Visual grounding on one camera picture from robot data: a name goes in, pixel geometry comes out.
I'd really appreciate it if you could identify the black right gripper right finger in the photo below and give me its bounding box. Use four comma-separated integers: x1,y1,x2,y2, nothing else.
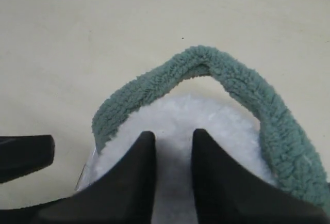
192,129,327,224

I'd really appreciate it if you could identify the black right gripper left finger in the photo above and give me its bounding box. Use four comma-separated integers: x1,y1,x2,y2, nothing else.
33,132,157,224

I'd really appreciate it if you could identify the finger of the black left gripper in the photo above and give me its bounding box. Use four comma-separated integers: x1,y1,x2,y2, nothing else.
1,135,55,183

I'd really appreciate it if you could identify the green fleece scarf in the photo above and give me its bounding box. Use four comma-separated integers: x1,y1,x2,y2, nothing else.
92,45,329,213

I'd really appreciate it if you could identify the white plush snowman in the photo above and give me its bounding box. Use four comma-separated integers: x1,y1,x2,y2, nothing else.
97,95,276,224

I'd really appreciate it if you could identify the white plastic tray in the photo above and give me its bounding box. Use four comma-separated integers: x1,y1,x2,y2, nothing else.
75,147,100,191

